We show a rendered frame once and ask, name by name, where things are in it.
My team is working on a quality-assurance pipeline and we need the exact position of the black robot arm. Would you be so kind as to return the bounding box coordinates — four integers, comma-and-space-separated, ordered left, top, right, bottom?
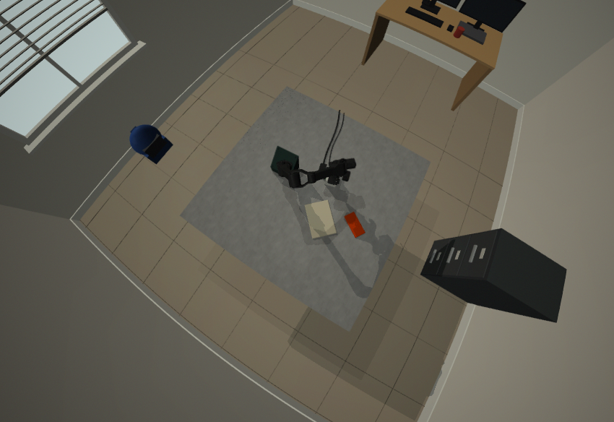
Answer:
276, 158, 356, 189

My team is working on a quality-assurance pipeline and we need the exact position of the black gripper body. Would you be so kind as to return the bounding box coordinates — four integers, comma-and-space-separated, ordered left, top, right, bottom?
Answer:
319, 163, 351, 181

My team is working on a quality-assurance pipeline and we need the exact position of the beige flat square slab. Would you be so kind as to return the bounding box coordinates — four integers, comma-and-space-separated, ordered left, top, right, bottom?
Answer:
305, 200, 337, 238

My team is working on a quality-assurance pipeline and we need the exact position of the red flat rectangular slab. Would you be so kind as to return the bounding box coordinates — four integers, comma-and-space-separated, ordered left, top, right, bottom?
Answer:
345, 212, 365, 238

